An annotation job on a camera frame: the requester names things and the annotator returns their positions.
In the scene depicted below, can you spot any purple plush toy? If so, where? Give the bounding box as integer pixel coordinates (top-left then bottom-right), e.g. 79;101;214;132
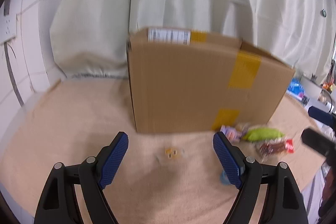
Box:
220;124;248;143

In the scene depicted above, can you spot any lime green snack bag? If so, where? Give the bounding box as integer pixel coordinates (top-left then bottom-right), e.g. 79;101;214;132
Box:
241;127;285;142

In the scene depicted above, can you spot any blue tissue pack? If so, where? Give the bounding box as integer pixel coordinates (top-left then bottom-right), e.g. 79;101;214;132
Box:
286;78;305;102

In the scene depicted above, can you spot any beige table cloth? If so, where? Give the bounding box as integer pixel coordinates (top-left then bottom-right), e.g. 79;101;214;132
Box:
0;78;328;224

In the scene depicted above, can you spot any small clear yellow packet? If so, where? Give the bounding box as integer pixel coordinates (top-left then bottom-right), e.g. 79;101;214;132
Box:
155;147;185;164

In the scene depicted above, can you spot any brown cardboard box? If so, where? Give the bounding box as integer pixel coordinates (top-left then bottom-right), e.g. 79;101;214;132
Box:
127;27;294;134

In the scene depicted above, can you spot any pale green curtain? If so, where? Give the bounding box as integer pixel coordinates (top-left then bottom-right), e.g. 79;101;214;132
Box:
50;0;335;81

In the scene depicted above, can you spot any light blue plush keychain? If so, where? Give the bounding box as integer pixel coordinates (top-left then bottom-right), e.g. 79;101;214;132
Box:
220;170;231;185

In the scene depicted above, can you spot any grey wall cable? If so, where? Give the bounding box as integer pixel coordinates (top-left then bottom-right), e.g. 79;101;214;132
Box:
3;40;25;106

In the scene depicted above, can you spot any white wall socket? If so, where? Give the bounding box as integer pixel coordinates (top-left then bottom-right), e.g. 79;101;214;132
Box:
0;15;17;44

